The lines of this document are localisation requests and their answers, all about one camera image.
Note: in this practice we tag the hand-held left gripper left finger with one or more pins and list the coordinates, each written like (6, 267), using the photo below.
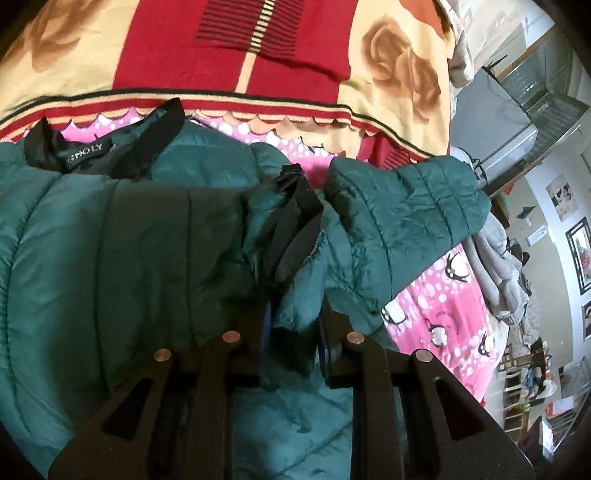
(265, 333)

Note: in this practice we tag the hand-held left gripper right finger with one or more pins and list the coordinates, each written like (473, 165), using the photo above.
(327, 342)

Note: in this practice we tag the green puffer jacket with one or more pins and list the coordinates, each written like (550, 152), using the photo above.
(138, 249)

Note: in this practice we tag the grey clothes pile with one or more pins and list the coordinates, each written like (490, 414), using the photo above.
(498, 272)

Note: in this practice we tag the pink penguin print blanket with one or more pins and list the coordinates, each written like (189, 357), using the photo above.
(443, 318)

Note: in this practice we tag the small dark framed picture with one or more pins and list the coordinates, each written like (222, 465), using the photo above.
(587, 319)

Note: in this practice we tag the red and yellow floral blanket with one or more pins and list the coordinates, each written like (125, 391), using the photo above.
(194, 50)

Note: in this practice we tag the white crumpled cloth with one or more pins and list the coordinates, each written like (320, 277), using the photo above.
(461, 50)

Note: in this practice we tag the black framed wall picture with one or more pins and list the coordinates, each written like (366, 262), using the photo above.
(581, 254)

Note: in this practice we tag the white wall poster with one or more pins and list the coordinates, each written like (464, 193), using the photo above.
(562, 196)

